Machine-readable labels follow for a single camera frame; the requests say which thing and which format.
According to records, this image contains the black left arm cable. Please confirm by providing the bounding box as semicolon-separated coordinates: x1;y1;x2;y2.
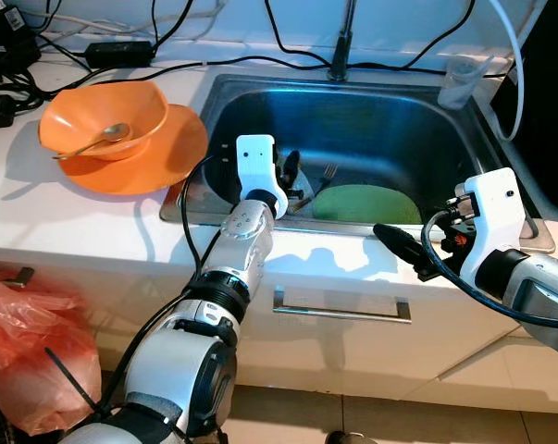
98;148;242;417

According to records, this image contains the metal drawer handle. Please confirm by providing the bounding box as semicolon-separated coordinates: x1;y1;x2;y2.
272;287;414;325

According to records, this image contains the red plastic bag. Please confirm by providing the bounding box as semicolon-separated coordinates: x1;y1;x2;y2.
0;268;104;436

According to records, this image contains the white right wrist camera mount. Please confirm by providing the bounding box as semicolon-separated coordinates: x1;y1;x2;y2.
459;166;525;297

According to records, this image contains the stainless steel sink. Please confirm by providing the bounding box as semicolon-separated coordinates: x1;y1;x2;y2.
158;72;555;255

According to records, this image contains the dark cabinet handle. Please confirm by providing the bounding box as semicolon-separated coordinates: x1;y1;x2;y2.
0;266;34;283

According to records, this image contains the robot right leg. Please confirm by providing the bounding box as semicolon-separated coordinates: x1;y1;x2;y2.
325;430;372;444

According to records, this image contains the white ceramic bowl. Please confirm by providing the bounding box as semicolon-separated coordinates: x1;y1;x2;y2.
279;157;316;214

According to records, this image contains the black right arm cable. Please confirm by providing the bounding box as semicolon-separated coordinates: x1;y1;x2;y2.
420;208;558;332

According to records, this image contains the black faucet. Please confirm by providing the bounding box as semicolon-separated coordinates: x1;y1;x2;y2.
328;0;358;82

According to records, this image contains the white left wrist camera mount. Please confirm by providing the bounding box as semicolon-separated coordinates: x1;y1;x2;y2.
234;134;291;220

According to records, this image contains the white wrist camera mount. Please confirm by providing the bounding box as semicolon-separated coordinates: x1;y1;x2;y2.
234;134;291;220
459;166;525;297

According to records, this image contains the black countertop cable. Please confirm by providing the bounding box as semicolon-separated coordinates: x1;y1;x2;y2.
38;54;446;93

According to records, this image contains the metal fork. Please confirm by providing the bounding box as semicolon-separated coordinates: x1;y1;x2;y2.
302;164;340;209

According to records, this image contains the black charger with white label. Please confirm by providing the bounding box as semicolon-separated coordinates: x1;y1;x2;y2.
0;5;39;75

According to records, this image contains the orange plastic plate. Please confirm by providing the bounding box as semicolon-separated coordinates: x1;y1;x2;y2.
55;102;210;197

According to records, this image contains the clear glass cup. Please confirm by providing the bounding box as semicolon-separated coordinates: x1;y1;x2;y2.
438;57;483;110

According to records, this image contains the white hose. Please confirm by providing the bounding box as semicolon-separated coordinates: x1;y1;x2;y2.
487;0;529;142

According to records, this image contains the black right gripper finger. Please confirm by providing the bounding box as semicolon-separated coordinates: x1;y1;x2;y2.
373;222;439;281

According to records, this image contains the orange plastic bowl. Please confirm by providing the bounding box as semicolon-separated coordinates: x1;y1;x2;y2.
38;80;168;163

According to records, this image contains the flat black power adapter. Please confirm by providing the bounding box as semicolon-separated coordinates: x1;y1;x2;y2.
82;40;156;68

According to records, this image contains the green plate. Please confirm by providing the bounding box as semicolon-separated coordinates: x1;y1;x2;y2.
311;183;423;226

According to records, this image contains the white cabinet drawer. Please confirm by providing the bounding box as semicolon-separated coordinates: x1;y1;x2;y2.
103;264;558;413

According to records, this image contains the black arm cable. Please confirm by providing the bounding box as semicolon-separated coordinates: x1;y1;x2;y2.
420;208;558;332
98;148;242;417

